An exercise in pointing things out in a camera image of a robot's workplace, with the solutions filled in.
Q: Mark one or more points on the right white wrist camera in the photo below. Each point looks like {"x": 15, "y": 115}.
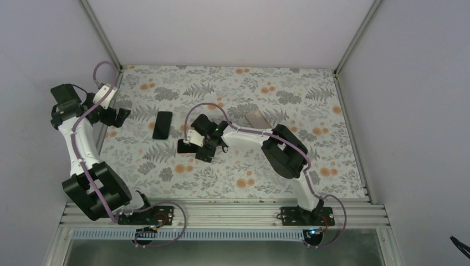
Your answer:
{"x": 194, "y": 138}

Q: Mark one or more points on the beige phone case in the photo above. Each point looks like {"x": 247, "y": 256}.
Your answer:
{"x": 257, "y": 120}

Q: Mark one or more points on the black object at corner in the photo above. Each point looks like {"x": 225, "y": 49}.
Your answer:
{"x": 463, "y": 248}

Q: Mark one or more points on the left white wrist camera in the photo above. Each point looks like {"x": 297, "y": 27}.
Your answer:
{"x": 104, "y": 95}

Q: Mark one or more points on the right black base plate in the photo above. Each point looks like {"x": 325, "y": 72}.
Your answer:
{"x": 296, "y": 216}

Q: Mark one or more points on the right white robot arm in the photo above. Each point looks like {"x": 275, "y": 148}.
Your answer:
{"x": 284, "y": 151}

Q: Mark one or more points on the black phone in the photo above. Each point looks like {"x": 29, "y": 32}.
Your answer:
{"x": 162, "y": 125}

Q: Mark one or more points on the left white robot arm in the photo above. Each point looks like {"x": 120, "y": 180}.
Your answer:
{"x": 93, "y": 185}

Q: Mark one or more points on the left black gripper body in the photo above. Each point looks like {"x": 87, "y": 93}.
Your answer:
{"x": 108, "y": 119}

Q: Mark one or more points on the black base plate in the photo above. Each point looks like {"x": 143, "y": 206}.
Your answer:
{"x": 157, "y": 216}
{"x": 296, "y": 216}

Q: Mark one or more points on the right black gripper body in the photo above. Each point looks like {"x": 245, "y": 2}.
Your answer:
{"x": 210, "y": 153}

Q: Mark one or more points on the aluminium rail frame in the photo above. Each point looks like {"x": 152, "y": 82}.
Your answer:
{"x": 227, "y": 219}

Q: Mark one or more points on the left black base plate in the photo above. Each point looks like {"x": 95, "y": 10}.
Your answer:
{"x": 157, "y": 216}

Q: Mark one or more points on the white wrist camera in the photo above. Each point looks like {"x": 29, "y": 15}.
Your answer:
{"x": 194, "y": 138}
{"x": 104, "y": 95}

